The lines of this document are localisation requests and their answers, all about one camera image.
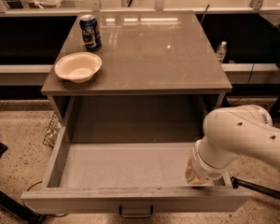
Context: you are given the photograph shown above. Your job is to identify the grey top drawer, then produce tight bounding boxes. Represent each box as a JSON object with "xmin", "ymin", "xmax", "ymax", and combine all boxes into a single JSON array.
[{"xmin": 21, "ymin": 95, "xmax": 254, "ymax": 219}]

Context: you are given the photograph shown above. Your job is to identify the clear plastic water bottle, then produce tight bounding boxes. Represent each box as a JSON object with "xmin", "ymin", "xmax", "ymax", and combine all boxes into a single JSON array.
[{"xmin": 216, "ymin": 41, "xmax": 227, "ymax": 63}]

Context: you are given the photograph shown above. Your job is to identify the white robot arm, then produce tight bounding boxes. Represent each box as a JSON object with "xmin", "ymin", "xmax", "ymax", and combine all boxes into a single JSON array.
[{"xmin": 185, "ymin": 105, "xmax": 280, "ymax": 185}]

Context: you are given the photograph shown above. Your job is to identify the wire basket with items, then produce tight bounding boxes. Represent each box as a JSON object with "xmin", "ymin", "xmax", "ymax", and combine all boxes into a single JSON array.
[{"xmin": 43, "ymin": 114, "xmax": 61, "ymax": 148}]

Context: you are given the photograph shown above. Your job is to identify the white bowl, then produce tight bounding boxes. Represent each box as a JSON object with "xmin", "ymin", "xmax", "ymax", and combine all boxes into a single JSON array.
[{"xmin": 54, "ymin": 52, "xmax": 102, "ymax": 83}]

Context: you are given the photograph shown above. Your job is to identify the black table leg right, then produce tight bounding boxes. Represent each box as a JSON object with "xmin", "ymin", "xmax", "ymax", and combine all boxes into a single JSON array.
[{"xmin": 268, "ymin": 89, "xmax": 280, "ymax": 121}]

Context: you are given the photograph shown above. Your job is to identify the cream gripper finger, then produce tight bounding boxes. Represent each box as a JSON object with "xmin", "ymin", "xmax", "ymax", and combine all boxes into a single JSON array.
[{"xmin": 185, "ymin": 156, "xmax": 210, "ymax": 185}]

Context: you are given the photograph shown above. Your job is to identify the black chair leg with caster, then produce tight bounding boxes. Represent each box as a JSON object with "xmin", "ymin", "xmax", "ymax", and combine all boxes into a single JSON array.
[{"xmin": 231, "ymin": 176, "xmax": 280, "ymax": 200}]

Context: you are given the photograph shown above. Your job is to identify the grey drawer cabinet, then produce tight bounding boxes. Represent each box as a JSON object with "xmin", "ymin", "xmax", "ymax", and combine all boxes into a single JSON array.
[{"xmin": 42, "ymin": 11, "xmax": 231, "ymax": 120}]

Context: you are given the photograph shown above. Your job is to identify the black floor cable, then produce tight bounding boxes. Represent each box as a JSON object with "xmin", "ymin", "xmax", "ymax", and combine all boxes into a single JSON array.
[{"xmin": 22, "ymin": 180, "xmax": 68, "ymax": 218}]

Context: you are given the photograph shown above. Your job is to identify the black stand leg left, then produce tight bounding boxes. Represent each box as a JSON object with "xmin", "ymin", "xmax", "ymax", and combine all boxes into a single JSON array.
[{"xmin": 0, "ymin": 190, "xmax": 49, "ymax": 224}]

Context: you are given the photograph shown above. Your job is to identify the blue soda can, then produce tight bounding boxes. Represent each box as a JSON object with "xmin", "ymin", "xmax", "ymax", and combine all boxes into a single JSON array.
[{"xmin": 79, "ymin": 15, "xmax": 102, "ymax": 51}]

